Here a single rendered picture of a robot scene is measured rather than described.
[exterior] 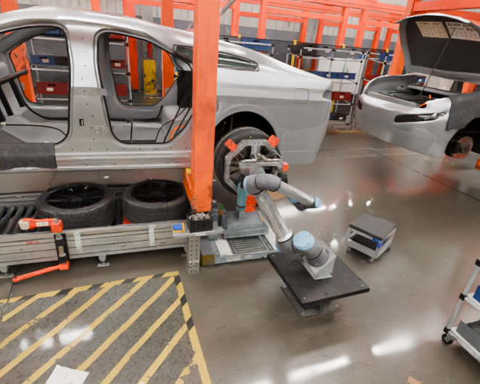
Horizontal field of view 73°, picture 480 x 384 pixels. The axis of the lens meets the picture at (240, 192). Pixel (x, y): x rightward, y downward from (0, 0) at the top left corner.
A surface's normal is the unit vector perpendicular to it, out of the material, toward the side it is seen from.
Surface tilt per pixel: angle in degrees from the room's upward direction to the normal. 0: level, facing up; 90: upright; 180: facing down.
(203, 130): 90
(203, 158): 90
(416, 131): 89
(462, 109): 85
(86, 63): 80
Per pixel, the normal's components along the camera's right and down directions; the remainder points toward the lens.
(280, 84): 0.30, 0.28
